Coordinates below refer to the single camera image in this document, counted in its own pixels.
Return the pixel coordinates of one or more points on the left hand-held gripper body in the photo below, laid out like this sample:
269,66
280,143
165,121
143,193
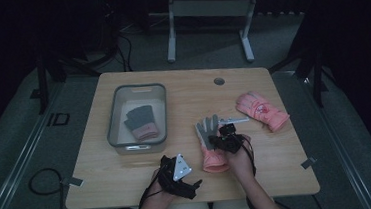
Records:
181,167

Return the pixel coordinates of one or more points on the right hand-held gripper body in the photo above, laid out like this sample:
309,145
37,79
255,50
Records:
230,141

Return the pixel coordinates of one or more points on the pink ski glove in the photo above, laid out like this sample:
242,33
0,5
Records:
213,162
260,110

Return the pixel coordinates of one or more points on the grey plastic storage bin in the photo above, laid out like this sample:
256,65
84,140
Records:
140,147

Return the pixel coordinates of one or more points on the grey pink knit glove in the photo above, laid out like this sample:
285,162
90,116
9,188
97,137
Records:
141,116
129,125

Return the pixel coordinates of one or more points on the person's right hand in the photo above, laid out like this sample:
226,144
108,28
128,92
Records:
241,163

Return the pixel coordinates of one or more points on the person's left hand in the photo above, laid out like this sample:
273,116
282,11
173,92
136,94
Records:
162,195

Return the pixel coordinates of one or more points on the grey tape strip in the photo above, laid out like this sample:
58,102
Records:
308,162
72,182

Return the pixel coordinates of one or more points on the black metal stand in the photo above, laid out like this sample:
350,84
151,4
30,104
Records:
316,74
42,82

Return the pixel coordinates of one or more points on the dark computer tower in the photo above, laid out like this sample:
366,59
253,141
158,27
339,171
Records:
109,20

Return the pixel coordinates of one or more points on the metal floor rail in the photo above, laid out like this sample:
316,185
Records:
337,146
21,164

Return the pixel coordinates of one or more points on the white desk frame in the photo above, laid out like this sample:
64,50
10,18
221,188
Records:
212,8

